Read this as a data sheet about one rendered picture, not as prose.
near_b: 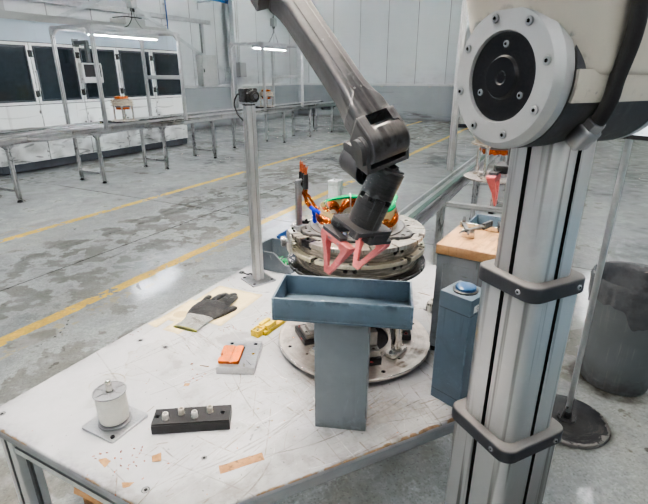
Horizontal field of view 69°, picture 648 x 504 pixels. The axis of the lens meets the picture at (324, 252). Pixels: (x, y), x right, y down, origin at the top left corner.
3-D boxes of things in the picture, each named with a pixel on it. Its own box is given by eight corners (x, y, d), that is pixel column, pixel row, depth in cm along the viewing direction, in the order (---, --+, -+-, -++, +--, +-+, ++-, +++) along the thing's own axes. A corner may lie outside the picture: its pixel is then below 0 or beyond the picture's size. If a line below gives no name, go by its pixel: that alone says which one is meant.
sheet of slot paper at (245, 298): (217, 284, 156) (217, 282, 156) (264, 295, 148) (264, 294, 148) (146, 324, 130) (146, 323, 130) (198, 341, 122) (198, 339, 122)
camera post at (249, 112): (264, 280, 159) (255, 104, 139) (256, 282, 157) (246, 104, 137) (259, 277, 161) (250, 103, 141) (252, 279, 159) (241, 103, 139)
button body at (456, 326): (430, 394, 102) (440, 289, 93) (448, 381, 106) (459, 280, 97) (458, 410, 97) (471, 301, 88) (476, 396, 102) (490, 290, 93)
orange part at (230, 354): (224, 348, 117) (224, 344, 116) (244, 348, 116) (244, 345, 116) (217, 364, 110) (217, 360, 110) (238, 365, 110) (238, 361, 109)
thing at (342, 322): (276, 427, 92) (271, 298, 82) (288, 393, 102) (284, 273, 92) (403, 440, 89) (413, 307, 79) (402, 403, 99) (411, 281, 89)
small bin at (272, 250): (308, 262, 174) (308, 243, 171) (289, 276, 162) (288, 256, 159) (272, 255, 181) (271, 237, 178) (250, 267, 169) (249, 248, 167)
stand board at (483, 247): (461, 230, 126) (462, 222, 125) (536, 243, 116) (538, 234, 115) (435, 253, 110) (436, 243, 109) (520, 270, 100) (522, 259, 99)
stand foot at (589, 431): (528, 388, 229) (528, 385, 228) (607, 409, 214) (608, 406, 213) (520, 432, 200) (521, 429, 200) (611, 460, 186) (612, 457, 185)
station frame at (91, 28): (151, 118, 795) (140, 34, 750) (188, 120, 760) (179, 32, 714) (66, 126, 665) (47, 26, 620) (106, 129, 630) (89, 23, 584)
